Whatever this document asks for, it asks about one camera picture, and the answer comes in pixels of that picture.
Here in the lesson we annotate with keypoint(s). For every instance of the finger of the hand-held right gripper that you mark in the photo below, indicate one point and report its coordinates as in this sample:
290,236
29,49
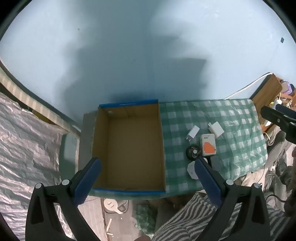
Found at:
279,120

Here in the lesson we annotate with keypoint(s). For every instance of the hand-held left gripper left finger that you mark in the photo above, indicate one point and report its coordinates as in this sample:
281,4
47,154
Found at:
89,179

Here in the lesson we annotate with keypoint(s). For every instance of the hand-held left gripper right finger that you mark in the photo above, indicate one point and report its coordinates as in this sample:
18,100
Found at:
209,184

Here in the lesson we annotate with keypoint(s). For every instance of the dark grey charger block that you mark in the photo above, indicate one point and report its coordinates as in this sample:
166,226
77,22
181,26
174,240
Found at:
216,163

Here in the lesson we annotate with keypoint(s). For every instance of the white orange power bank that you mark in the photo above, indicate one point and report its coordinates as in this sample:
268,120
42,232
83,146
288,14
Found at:
208,146

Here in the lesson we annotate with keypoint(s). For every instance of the cardboard box blue rim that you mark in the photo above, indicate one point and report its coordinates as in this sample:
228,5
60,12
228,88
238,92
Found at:
131,148

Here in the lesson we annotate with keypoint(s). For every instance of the white hexagonal plug adapter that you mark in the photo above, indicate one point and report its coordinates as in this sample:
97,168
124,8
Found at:
192,171

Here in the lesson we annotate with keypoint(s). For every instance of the wooden side cabinet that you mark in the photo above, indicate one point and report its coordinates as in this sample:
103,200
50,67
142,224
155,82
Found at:
267,92

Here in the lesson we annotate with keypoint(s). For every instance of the black round gadget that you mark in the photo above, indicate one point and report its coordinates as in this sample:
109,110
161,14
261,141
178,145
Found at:
192,153

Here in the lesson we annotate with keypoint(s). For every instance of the grey clothes pile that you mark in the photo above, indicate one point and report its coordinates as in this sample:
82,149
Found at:
277,160

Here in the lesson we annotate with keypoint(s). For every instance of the green checkered cloth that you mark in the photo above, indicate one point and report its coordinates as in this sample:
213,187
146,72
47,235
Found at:
235,129

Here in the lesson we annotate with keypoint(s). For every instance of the striped grey white clothing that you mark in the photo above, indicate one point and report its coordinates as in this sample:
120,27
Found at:
185,222

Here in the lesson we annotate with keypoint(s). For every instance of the silver crinkled plastic sheet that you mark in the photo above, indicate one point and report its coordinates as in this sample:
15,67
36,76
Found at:
25,148

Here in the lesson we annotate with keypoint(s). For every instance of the striped mattress edge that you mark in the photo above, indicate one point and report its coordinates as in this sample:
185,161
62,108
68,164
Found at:
30,102

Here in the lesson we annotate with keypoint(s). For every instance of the small white wall charger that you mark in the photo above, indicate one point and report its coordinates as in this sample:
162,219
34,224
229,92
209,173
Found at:
193,134

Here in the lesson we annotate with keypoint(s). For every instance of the square white wall charger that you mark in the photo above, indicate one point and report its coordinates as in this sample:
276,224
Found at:
215,128

